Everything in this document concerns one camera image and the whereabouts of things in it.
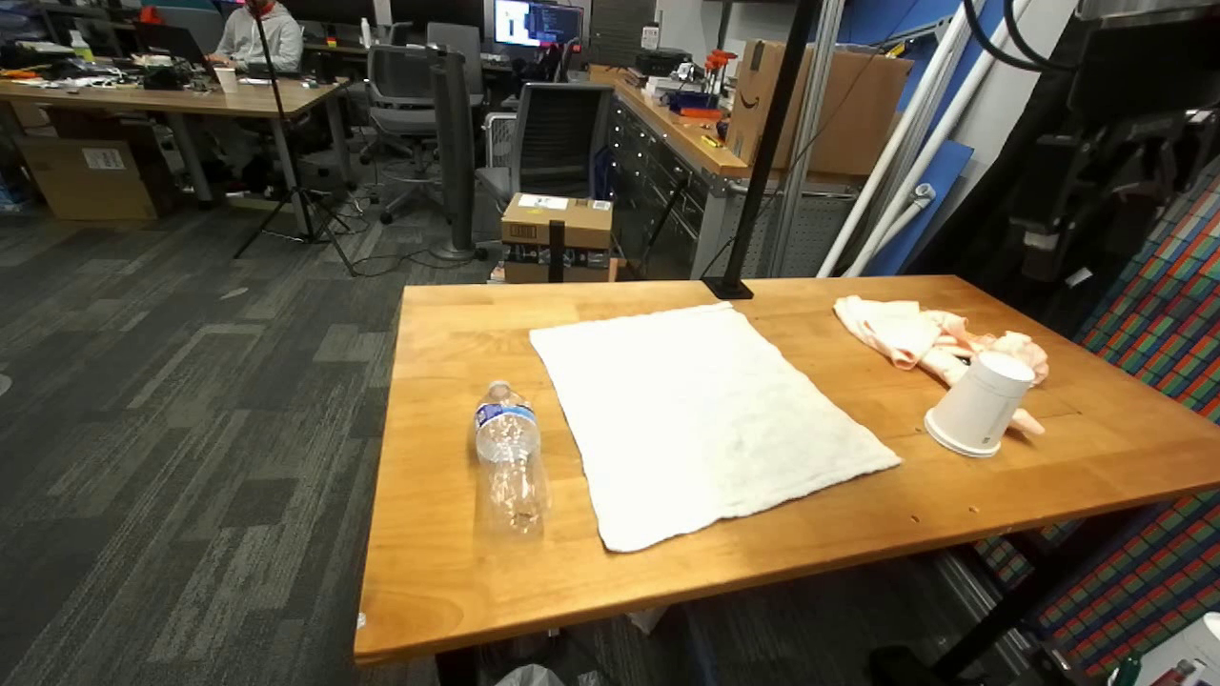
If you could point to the white cloth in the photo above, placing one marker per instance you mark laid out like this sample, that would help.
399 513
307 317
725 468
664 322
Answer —
690 419

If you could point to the pink crumpled cloth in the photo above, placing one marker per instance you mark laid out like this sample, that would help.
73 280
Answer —
940 346

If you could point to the seated person in white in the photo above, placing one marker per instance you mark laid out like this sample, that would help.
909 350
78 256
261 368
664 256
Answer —
261 32

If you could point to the clear plastic water bottle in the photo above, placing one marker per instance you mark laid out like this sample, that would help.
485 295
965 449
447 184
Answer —
509 462

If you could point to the black vertical pole stand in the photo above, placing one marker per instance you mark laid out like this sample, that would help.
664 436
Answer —
730 285

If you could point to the cardboard box on floor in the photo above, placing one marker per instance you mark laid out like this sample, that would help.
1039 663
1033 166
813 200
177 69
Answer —
556 237

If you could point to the black drawer cabinet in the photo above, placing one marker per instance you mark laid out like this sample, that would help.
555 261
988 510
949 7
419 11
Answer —
674 194

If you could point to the grey office chair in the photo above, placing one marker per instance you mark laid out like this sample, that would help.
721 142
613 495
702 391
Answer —
400 115

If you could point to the computer monitor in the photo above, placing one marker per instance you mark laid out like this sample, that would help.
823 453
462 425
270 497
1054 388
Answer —
536 25

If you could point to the large cardboard box on counter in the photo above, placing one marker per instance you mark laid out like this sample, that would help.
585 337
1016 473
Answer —
855 115

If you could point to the white paper cup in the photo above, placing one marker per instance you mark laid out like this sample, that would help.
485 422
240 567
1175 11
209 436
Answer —
979 406

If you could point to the wooden office desk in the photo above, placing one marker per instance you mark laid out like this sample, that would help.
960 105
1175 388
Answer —
270 105

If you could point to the plaid fabric panel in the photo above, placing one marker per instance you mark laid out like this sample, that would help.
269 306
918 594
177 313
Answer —
1109 584

